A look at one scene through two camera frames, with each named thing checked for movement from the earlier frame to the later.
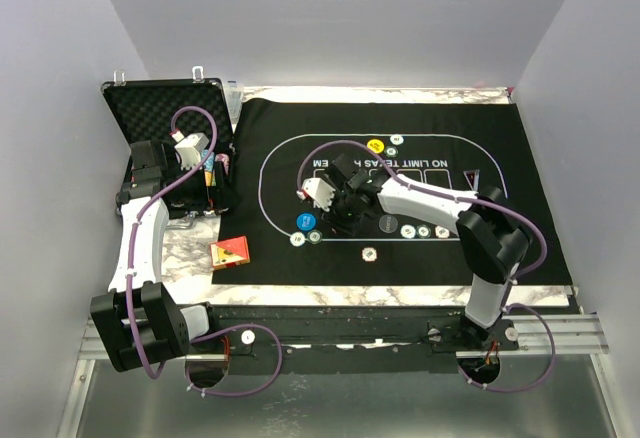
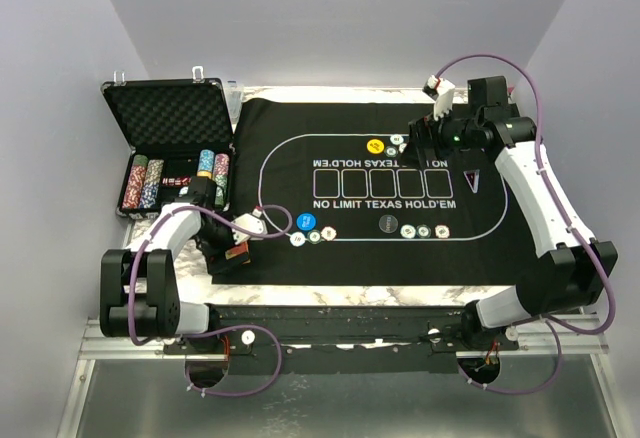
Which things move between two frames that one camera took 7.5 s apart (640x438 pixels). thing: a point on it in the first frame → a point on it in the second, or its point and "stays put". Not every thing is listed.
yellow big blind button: [375, 145] stays put
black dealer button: [388, 223] stays put
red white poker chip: [441, 232] stays put
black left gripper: [202, 201] → [216, 256]
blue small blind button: [306, 221] stays put
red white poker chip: [369, 254] → [328, 233]
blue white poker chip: [297, 239] stays put
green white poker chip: [423, 231] stays put
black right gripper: [341, 227] → [424, 133]
